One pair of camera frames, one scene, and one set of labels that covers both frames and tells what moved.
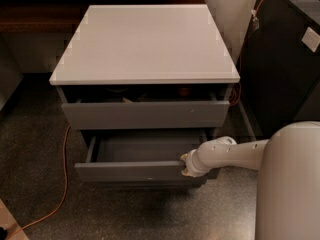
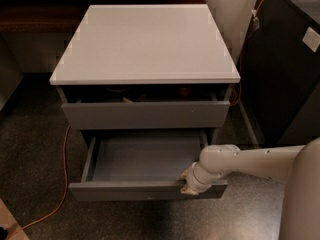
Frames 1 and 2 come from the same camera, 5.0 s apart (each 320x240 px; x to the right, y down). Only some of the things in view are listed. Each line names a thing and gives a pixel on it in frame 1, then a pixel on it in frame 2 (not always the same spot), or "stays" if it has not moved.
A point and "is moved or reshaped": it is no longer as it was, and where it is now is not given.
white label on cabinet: x=311 y=38 stays
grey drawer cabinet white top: x=146 y=85 stays
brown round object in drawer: x=185 y=91 stays
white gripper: x=191 y=164 to x=192 y=178
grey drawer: x=138 y=157 is moved or reshaped
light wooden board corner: x=9 y=223 stays
